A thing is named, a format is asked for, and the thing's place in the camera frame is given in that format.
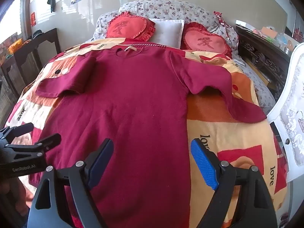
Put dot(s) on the floral bed sheet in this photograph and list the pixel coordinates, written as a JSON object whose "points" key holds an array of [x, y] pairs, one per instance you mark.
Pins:
{"points": [[261, 87]]}

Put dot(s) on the red paper wall sticker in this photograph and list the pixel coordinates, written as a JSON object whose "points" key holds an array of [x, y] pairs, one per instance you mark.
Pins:
{"points": [[33, 19]]}

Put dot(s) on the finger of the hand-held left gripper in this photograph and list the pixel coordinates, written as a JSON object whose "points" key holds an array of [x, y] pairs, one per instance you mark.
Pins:
{"points": [[38, 144], [19, 130]]}

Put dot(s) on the white pillow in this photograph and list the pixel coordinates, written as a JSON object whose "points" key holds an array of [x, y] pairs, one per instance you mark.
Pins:
{"points": [[168, 32]]}

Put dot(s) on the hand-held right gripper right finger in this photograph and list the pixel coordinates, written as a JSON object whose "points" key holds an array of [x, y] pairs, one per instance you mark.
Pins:
{"points": [[203, 165]]}

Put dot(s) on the floral quilt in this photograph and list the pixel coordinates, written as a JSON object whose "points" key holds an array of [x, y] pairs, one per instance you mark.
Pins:
{"points": [[175, 10]]}

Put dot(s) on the dark carved wooden headboard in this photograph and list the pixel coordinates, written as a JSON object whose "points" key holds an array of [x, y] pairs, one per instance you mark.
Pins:
{"points": [[263, 54]]}

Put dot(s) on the dark hanging cloth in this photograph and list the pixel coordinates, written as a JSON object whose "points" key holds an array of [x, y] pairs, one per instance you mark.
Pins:
{"points": [[51, 0]]}

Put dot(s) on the white ornate chair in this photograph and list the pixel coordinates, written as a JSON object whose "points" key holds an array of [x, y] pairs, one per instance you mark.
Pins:
{"points": [[293, 114]]}

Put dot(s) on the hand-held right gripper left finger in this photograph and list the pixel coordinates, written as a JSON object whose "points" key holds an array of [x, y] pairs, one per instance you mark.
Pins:
{"points": [[102, 162]]}

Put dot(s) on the dark wooden side table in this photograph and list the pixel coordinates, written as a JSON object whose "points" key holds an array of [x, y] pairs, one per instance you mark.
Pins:
{"points": [[35, 52]]}

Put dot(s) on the red heart-shaped pillow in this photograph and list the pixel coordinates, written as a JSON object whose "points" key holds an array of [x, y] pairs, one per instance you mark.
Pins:
{"points": [[204, 41], [127, 26]]}

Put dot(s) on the pile of colourful small things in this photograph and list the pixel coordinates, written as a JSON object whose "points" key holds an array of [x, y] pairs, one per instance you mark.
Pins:
{"points": [[275, 36]]}

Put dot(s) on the maroon sweater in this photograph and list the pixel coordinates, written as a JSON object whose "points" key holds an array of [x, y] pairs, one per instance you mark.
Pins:
{"points": [[133, 104]]}

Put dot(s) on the orange red printed blanket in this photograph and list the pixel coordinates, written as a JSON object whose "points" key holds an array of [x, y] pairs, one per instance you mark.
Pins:
{"points": [[228, 133]]}

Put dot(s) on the black hat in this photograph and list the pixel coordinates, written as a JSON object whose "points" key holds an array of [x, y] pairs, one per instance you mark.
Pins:
{"points": [[37, 34]]}

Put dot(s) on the orange box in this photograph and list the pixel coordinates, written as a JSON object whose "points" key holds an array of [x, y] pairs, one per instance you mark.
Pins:
{"points": [[15, 46]]}

